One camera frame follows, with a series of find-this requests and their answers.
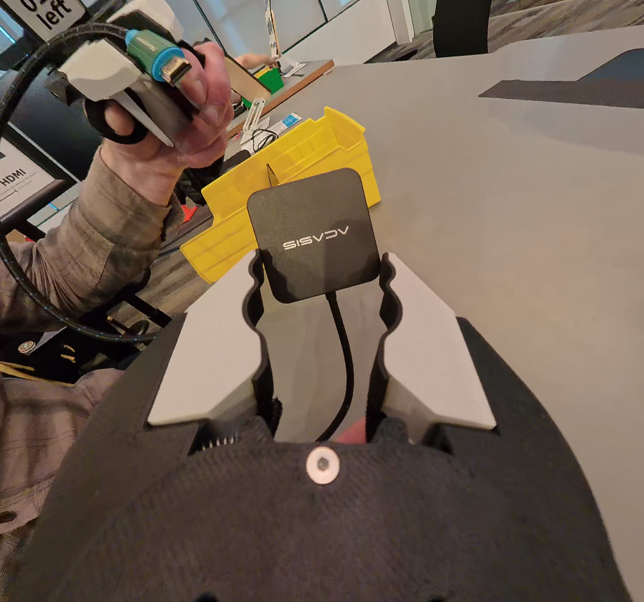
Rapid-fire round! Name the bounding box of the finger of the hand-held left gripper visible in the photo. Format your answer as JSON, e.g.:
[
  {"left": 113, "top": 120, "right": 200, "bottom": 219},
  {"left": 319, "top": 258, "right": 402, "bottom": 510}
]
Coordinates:
[
  {"left": 119, "top": 0, "right": 189, "bottom": 45},
  {"left": 63, "top": 41, "right": 139, "bottom": 100}
]

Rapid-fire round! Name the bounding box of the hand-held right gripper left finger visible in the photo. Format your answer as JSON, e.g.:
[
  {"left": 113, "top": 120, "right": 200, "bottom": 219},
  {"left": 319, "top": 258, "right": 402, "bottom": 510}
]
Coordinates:
[{"left": 149, "top": 253, "right": 270, "bottom": 432}]

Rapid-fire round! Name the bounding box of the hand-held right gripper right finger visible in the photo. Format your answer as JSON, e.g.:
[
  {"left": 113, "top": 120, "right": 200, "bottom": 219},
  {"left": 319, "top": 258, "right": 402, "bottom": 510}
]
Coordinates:
[{"left": 368, "top": 253, "right": 496, "bottom": 437}]

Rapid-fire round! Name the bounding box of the braided black hdmi cable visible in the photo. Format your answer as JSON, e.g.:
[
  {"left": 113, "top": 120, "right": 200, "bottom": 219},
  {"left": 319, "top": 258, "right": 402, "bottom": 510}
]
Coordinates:
[{"left": 0, "top": 21, "right": 194, "bottom": 346}]

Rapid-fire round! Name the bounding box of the person's left forearm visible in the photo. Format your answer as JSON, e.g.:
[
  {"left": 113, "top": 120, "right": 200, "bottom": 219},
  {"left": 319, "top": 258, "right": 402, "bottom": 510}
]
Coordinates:
[{"left": 0, "top": 150, "right": 187, "bottom": 336}]

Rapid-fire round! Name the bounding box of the person's left hand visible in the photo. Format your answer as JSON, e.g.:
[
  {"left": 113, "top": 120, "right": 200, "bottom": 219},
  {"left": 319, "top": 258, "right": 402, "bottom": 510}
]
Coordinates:
[{"left": 101, "top": 41, "right": 234, "bottom": 205}]

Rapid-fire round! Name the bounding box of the black monitor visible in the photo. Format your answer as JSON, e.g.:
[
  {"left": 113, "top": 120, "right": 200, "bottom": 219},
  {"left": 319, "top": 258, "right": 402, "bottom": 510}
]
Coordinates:
[{"left": 0, "top": 59, "right": 101, "bottom": 175}]

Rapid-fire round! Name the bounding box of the white curved banner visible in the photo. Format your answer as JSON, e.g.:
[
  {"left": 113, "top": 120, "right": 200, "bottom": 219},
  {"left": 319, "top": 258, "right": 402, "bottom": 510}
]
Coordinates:
[{"left": 264, "top": 0, "right": 298, "bottom": 75}]

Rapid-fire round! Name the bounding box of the yellow plastic bin stack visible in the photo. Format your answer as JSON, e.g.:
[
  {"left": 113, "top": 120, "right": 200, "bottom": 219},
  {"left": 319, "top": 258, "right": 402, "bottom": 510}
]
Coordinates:
[{"left": 181, "top": 108, "right": 381, "bottom": 284}]

